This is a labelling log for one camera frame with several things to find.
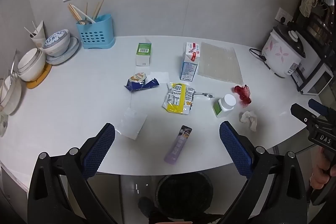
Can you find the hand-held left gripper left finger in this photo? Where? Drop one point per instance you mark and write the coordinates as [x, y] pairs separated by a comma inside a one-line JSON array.
[[99, 150]]

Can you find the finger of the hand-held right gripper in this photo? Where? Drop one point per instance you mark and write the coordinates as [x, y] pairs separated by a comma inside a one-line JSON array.
[[304, 117], [319, 107]]

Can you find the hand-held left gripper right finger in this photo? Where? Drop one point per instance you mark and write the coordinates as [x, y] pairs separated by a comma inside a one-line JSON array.
[[235, 146]]

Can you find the red mesh net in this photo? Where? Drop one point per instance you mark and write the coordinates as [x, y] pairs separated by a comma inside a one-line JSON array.
[[242, 92]]

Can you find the black trash bin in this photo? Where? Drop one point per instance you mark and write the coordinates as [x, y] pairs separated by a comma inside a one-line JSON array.
[[183, 192]]

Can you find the yellow snack wrapper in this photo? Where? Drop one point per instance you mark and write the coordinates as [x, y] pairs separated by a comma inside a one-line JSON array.
[[177, 98]]

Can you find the blue snack wrapper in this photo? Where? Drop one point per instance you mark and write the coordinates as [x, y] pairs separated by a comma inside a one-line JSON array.
[[141, 83]]

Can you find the bubble wrap sheet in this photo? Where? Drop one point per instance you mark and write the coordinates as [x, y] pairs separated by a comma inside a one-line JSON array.
[[220, 64]]

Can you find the person's right hand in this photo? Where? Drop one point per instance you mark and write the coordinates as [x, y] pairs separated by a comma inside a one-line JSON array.
[[317, 177]]

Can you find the crumpled white tissue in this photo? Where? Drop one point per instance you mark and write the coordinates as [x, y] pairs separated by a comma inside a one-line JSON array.
[[249, 117]]

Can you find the white toaster oven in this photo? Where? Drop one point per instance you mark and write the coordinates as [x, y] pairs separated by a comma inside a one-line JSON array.
[[312, 74]]

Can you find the white bottle green label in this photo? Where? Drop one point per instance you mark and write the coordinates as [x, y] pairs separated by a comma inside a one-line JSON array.
[[223, 107]]

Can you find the clear plastic bag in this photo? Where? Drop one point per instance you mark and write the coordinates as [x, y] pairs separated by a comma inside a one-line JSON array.
[[131, 123]]

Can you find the purple stick packet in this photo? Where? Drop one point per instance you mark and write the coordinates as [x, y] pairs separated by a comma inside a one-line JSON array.
[[178, 145]]

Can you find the torn white wrapper strip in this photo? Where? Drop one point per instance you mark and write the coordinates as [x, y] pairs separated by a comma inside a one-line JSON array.
[[206, 95]]

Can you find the white floral rice cooker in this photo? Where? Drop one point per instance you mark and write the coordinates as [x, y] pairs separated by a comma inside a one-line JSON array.
[[281, 53]]

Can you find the dark metal rack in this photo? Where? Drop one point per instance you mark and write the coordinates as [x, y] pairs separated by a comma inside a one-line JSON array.
[[321, 27]]

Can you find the white blue milk carton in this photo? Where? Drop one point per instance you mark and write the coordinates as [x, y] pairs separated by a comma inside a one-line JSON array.
[[189, 69]]

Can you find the round wooden trivet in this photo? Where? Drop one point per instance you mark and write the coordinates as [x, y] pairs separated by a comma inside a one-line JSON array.
[[39, 81]]

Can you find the white bowl grey rim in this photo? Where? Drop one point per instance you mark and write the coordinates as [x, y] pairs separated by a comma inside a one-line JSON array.
[[31, 60], [35, 75]]

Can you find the plain white bowl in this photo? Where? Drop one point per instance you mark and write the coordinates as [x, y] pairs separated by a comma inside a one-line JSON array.
[[11, 98]]

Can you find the green white box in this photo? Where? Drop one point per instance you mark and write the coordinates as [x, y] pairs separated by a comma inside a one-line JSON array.
[[143, 56]]

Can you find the beige hanging cloth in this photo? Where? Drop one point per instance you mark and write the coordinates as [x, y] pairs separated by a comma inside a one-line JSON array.
[[308, 1]]

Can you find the blue rimmed plate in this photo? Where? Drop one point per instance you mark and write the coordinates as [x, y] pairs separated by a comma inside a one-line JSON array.
[[74, 45]]

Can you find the blue utensil holder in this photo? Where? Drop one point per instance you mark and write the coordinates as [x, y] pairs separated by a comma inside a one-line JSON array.
[[97, 35]]

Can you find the blue patterned bowl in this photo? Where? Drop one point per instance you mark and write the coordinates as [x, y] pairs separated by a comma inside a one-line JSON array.
[[56, 41]]

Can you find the white paper cup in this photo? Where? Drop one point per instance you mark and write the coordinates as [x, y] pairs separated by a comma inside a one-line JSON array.
[[39, 35]]

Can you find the white straw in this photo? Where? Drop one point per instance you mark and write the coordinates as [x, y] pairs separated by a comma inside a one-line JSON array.
[[29, 32], [34, 26]]

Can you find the bundle of wooden chopsticks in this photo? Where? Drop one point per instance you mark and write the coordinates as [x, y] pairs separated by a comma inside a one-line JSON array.
[[73, 12]]

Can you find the wall socket black plug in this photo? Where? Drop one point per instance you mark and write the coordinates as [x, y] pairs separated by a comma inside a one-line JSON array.
[[282, 16]]

